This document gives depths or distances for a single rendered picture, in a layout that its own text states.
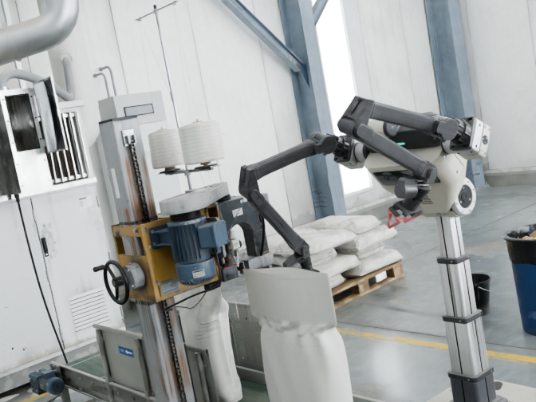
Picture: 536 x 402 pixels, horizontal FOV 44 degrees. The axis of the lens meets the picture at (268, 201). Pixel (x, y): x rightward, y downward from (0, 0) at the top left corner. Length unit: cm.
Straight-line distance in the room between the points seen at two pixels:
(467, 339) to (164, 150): 149
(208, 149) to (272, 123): 593
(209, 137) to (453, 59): 887
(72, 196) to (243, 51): 363
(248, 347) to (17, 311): 227
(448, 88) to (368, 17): 198
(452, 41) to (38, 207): 763
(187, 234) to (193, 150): 33
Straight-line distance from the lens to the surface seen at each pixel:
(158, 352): 279
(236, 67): 825
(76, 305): 553
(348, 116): 214
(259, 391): 335
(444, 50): 1131
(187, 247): 252
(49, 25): 511
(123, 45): 743
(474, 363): 301
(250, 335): 356
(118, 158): 266
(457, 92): 1123
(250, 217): 293
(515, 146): 1112
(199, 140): 258
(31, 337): 543
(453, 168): 263
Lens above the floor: 163
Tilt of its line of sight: 6 degrees down
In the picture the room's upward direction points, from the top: 10 degrees counter-clockwise
